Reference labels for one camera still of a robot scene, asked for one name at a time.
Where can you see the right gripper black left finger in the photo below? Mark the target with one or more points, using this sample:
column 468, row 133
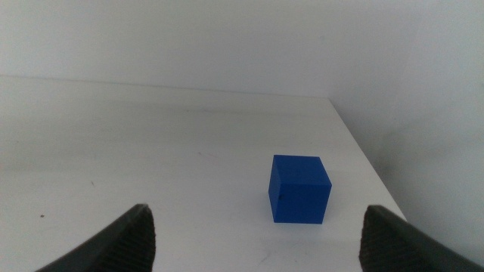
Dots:
column 121, row 245

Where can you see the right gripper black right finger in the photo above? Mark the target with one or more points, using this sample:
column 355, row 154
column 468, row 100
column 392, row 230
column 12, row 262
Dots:
column 393, row 245

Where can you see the blue cube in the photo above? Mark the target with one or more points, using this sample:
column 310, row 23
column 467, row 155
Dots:
column 300, row 192

